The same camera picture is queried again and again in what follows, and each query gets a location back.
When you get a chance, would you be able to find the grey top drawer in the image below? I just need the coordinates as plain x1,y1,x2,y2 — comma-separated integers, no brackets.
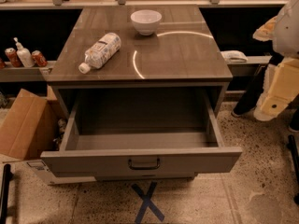
41,88,242,180

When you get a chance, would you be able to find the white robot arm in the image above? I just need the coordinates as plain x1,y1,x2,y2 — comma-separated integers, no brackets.
253,0,299,121

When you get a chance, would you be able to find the grey drawer cabinet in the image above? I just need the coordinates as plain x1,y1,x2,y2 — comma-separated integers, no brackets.
46,5,234,183

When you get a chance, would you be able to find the person in dark clothes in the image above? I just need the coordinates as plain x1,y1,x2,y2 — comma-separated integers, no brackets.
232,53,299,133

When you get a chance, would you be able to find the white folded cloth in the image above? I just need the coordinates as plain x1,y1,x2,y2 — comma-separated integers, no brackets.
221,50,248,63

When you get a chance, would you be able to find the white ceramic bowl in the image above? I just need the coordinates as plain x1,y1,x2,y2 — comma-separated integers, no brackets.
131,9,162,35

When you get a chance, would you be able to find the blue tape cross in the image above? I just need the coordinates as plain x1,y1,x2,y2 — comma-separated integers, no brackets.
132,182,164,224

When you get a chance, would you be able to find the clear plastic water bottle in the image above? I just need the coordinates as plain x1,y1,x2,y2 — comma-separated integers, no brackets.
78,33,121,74

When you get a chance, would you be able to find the red soda can right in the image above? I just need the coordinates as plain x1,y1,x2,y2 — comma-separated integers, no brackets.
32,50,48,67

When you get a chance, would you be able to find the red soda can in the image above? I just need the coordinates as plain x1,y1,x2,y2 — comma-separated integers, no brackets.
5,48,21,67
32,50,48,67

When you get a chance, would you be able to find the brown cardboard box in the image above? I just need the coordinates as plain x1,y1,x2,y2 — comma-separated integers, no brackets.
0,86,65,161

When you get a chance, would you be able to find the white pump dispenser bottle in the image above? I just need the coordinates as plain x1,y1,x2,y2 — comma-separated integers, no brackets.
14,37,35,67

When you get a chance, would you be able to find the red soda can left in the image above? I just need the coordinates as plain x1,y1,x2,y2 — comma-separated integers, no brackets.
5,48,21,67

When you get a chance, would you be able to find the black bar left edge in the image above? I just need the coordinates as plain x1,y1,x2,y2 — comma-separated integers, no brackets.
0,164,13,224

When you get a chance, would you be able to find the black post right edge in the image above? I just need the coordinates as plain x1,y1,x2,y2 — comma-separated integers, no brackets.
286,134,299,205

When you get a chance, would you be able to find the black top drawer handle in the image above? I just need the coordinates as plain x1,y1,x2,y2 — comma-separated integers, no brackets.
128,159,161,171

